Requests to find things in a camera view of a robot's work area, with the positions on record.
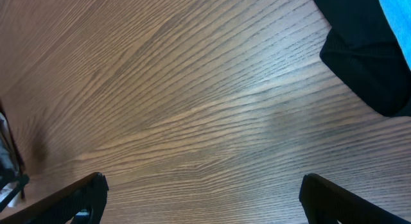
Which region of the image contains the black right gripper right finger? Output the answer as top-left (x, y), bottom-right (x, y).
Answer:
top-left (299, 173), bottom-right (410, 224)

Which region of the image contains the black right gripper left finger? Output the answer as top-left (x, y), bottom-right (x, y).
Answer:
top-left (1, 172), bottom-right (109, 224)

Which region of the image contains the black garment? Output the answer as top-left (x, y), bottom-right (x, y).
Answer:
top-left (314, 0), bottom-right (410, 117)

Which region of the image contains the light blue t-shirt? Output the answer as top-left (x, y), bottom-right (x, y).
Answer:
top-left (378, 0), bottom-right (410, 69)

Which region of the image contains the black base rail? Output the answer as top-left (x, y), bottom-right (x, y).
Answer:
top-left (1, 108), bottom-right (29, 211)

